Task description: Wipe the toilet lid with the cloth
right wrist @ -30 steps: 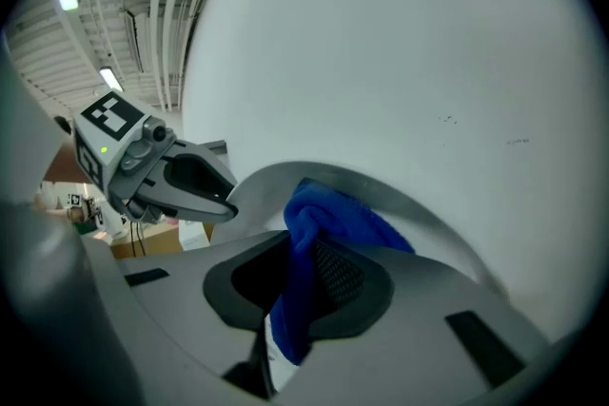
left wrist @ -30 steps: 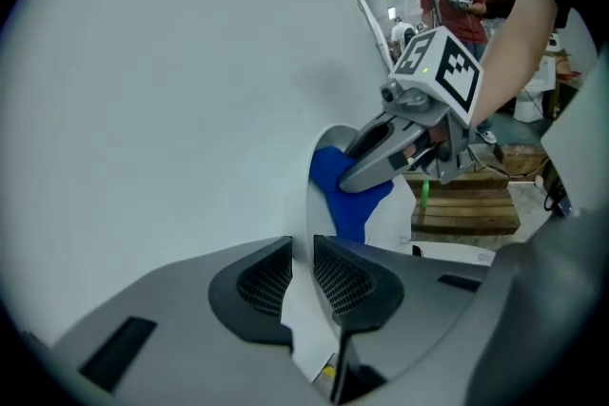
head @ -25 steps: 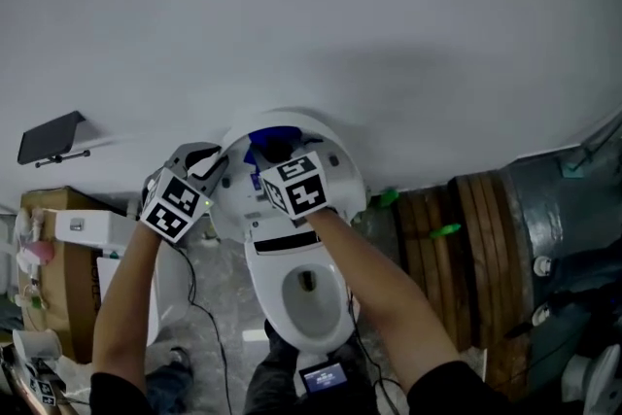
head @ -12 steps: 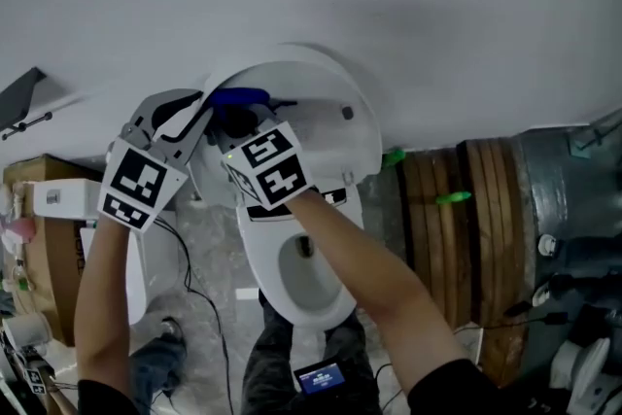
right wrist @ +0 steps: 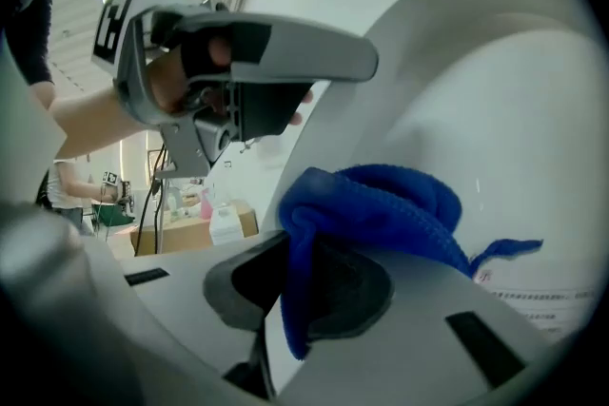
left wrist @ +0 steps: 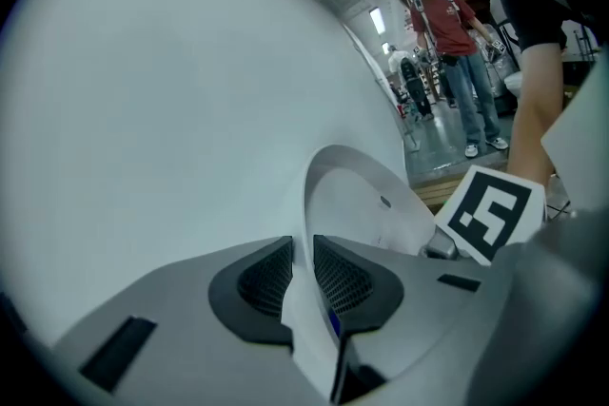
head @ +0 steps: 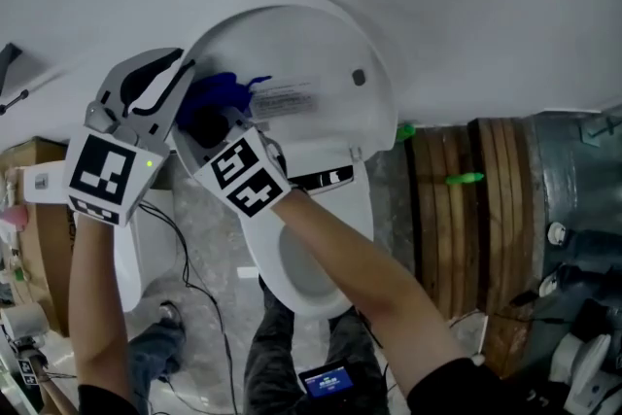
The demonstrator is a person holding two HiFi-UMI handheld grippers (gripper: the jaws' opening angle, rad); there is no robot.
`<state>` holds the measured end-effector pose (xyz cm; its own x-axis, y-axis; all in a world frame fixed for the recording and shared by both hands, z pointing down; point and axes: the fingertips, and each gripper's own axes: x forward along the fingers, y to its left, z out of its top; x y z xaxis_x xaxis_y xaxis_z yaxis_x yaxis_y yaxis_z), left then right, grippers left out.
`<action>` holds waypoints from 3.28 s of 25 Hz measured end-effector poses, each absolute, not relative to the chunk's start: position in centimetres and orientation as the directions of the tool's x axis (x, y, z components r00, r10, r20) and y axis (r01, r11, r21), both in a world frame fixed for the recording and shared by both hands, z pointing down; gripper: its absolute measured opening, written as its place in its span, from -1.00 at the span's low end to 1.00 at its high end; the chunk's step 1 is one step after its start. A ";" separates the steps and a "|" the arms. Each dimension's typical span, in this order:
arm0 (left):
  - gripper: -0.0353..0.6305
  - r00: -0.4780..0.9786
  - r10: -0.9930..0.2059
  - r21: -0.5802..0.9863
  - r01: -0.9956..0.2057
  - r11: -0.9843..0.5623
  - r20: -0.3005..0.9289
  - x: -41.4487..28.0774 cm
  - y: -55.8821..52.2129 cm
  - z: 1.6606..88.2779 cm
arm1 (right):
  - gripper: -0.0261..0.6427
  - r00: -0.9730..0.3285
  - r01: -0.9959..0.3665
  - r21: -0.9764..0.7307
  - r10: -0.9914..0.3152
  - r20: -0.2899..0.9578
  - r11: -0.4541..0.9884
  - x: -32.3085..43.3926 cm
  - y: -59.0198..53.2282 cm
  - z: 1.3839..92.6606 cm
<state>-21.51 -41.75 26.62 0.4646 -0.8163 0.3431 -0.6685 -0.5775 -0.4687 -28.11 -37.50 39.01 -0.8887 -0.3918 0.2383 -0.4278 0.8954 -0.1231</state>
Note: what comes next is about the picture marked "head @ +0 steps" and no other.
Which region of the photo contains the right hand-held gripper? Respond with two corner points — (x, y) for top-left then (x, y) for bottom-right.
(172, 105), (294, 221)

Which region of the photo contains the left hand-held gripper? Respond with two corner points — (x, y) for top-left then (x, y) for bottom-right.
(61, 46), (197, 228)

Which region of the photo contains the blue cleaning cloth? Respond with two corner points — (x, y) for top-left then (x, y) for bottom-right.
(174, 71), (273, 132)

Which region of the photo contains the white toilet lid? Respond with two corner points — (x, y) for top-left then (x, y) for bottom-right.
(170, 0), (400, 174)

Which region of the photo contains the person's right forearm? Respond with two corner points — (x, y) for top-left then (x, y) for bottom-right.
(274, 189), (475, 398)

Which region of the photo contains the person's left forearm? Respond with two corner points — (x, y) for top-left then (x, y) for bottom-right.
(67, 211), (130, 398)

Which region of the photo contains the white tank toilet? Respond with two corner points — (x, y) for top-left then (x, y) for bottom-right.
(22, 159), (179, 313)

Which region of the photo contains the white smart toilet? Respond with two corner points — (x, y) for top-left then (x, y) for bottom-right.
(279, 153), (374, 302)

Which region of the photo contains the white toilet bowl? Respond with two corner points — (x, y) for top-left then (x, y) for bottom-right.
(548, 332), (613, 412)

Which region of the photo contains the pink spray bottle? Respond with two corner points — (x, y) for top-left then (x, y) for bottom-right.
(0, 203), (28, 229)

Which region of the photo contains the brown cardboard box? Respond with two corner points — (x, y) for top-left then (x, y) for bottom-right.
(0, 136), (79, 339)

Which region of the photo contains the person's left leg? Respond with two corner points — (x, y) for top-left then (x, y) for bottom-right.
(242, 276), (305, 415)

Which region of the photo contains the person's leg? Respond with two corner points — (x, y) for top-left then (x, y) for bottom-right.
(242, 276), (305, 415)
(328, 303), (390, 415)

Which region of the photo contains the wooden plank platform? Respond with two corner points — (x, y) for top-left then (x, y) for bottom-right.
(405, 117), (553, 378)

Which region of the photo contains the person's right leg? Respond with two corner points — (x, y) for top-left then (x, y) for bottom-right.
(328, 303), (390, 415)

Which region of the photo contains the small black screen device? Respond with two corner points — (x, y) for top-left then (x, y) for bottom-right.
(297, 362), (359, 400)

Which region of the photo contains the person's black shirt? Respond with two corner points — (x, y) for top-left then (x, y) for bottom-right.
(77, 354), (536, 415)

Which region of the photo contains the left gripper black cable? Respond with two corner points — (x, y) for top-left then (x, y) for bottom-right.
(138, 201), (239, 415)

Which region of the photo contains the black wall shelf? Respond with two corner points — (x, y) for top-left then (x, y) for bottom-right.
(0, 42), (30, 116)

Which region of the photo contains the black power cable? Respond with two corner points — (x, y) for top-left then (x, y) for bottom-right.
(449, 289), (568, 331)

